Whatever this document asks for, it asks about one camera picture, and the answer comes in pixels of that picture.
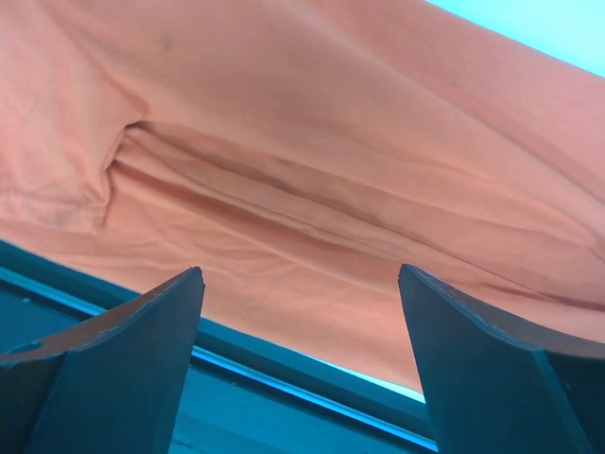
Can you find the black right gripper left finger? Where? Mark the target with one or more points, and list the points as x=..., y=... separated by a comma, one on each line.
x=111, y=384

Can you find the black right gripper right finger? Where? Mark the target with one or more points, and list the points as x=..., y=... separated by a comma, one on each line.
x=494, y=382

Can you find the orange t shirt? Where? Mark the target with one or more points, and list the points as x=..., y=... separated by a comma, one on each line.
x=299, y=153

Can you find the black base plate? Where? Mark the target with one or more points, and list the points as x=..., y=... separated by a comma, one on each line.
x=241, y=394

